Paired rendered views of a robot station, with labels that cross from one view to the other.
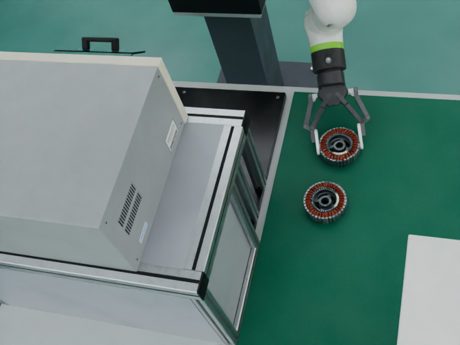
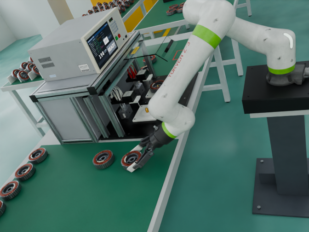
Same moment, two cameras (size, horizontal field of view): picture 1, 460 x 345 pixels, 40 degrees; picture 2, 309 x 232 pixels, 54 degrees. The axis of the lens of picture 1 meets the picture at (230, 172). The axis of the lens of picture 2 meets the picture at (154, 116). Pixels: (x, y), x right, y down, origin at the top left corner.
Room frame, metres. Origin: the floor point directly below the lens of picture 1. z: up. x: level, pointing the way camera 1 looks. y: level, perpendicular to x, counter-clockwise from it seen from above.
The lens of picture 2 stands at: (1.05, -1.48, 1.70)
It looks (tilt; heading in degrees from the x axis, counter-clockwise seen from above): 32 degrees down; 87
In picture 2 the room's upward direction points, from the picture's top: 22 degrees counter-clockwise
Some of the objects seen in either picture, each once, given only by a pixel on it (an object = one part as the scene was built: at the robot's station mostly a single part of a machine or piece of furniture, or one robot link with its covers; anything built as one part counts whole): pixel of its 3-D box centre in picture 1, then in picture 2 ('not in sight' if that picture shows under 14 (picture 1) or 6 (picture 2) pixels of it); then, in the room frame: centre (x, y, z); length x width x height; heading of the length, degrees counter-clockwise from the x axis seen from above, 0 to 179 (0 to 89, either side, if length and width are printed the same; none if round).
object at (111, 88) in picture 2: not in sight; (125, 67); (1.07, 0.20, 1.03); 0.62 x 0.01 x 0.03; 57
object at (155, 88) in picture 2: not in sight; (158, 86); (1.22, 0.25, 0.80); 0.11 x 0.11 x 0.04
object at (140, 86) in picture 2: not in sight; (138, 89); (1.10, 0.32, 0.80); 0.08 x 0.05 x 0.06; 57
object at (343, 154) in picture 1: (339, 146); (132, 160); (0.92, -0.31, 0.77); 0.11 x 0.11 x 0.04
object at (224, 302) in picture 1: (229, 266); (67, 121); (0.64, 0.08, 0.91); 0.28 x 0.03 x 0.32; 147
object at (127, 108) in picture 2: not in sight; (125, 111); (0.97, 0.12, 0.80); 0.08 x 0.05 x 0.06; 57
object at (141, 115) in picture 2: not in sight; (147, 112); (1.09, 0.04, 0.78); 0.15 x 0.15 x 0.01; 57
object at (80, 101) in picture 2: not in sight; (110, 85); (0.94, 0.28, 0.92); 0.66 x 0.01 x 0.30; 57
